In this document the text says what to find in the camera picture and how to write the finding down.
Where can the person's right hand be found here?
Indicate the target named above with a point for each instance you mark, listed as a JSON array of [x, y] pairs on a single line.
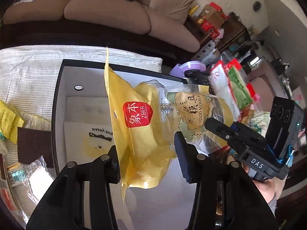
[[270, 189]]

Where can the purple lidded container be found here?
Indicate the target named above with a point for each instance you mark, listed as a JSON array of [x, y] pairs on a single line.
[[180, 69]]

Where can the white striped tablecloth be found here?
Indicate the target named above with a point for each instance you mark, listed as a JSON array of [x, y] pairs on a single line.
[[29, 73]]

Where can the yellow food mould bag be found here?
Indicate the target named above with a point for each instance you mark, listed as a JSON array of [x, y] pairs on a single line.
[[145, 119]]

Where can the clear crumpled plastic bag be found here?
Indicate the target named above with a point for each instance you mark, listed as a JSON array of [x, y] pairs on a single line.
[[29, 183]]

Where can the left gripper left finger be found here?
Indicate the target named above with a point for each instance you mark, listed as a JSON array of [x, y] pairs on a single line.
[[62, 206]]

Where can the yellow snack packet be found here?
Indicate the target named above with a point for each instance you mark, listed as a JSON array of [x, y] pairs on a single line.
[[10, 122]]

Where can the black remote control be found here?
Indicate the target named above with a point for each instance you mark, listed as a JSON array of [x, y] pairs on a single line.
[[198, 77]]

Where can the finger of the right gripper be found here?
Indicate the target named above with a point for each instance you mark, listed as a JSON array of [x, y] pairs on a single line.
[[219, 129]]

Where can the red snack bag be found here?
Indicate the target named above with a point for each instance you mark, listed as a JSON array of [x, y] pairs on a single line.
[[230, 83]]

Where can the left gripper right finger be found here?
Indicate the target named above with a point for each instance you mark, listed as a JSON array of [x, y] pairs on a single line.
[[225, 196]]

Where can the black box white interior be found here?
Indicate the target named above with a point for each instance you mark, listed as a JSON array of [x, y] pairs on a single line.
[[167, 206]]

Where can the brown three-seat sofa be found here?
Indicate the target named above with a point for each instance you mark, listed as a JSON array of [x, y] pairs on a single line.
[[161, 19]]

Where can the white plastic bag pack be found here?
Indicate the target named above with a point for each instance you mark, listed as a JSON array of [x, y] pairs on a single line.
[[88, 110]]

